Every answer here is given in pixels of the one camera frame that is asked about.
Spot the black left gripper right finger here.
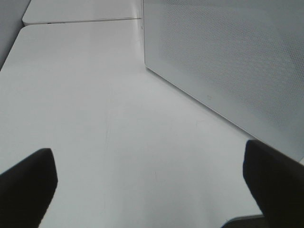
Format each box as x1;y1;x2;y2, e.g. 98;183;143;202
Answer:
243;140;304;228

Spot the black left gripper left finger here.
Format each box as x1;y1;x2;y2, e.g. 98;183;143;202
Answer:
0;148;58;228

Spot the white microwave door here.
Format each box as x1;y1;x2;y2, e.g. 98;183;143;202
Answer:
142;0;304;161

